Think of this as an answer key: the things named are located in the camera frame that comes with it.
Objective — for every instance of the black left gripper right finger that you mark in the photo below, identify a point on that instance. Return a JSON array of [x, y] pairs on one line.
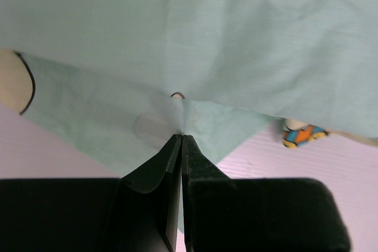
[[259, 214]]

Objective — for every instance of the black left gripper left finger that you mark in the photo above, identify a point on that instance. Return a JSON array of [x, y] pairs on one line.
[[138, 212]]

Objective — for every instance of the mint green cartoon placemat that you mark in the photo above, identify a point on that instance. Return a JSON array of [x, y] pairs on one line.
[[117, 78]]

